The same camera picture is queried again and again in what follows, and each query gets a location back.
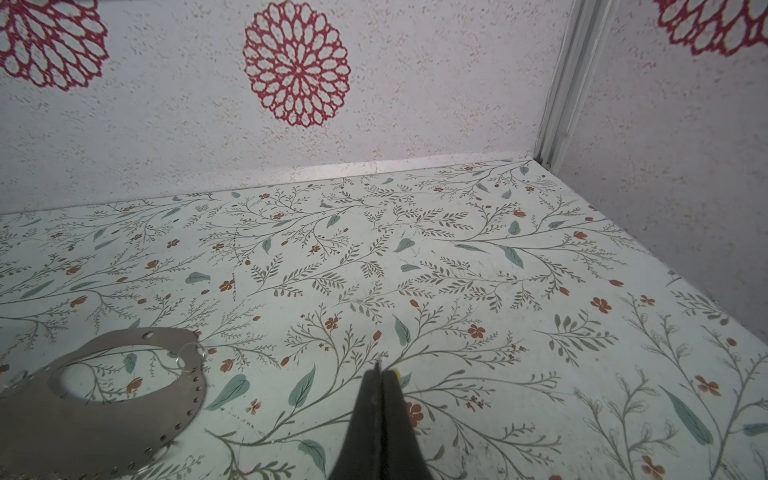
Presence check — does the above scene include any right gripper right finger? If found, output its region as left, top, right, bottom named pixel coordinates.
left=380, top=370, right=432, bottom=480

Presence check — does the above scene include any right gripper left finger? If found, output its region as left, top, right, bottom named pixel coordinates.
left=328, top=363, right=382, bottom=480

